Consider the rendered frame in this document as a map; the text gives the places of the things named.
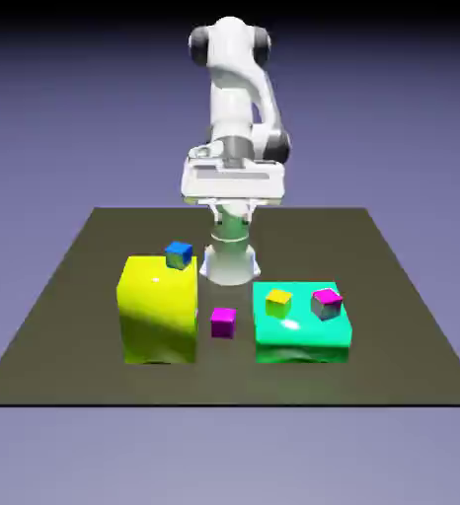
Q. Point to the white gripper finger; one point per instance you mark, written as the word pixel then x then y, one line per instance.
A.
pixel 247 213
pixel 215 213

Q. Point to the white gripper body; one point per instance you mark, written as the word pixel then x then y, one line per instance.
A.
pixel 232 185

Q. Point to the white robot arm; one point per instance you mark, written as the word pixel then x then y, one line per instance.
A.
pixel 230 79

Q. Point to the small blue cube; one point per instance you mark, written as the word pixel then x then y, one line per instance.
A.
pixel 179 255

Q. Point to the small yellow cube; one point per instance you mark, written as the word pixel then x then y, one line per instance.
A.
pixel 278 303

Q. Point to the small magenta cube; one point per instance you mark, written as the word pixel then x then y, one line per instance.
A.
pixel 223 322
pixel 326 303

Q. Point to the large yellow box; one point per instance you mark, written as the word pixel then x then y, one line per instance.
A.
pixel 157 311

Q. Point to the large green box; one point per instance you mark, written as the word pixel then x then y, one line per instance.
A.
pixel 301 327

